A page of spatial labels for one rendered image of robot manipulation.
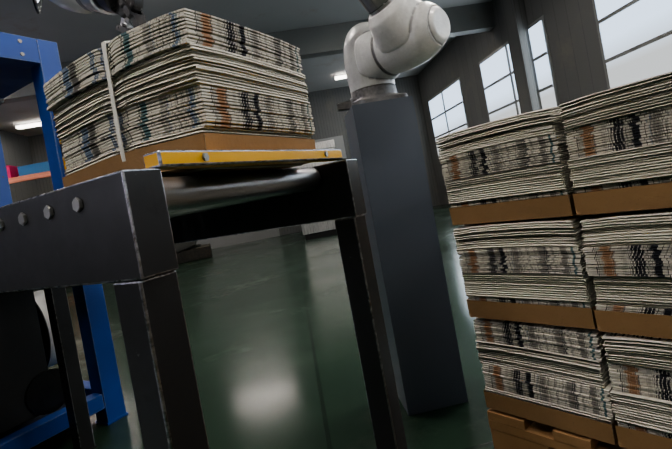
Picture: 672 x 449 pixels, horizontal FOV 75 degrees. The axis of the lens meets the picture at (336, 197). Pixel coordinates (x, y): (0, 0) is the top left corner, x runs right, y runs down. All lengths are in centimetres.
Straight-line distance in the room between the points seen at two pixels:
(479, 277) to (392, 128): 56
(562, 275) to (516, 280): 10
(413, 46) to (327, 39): 579
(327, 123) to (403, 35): 958
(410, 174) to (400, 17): 47
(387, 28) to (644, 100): 70
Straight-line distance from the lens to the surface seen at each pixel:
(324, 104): 1096
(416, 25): 133
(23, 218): 70
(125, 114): 79
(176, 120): 69
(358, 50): 148
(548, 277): 104
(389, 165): 141
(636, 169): 94
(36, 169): 877
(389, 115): 143
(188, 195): 65
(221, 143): 66
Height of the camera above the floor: 73
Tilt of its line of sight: level
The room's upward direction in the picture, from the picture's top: 10 degrees counter-clockwise
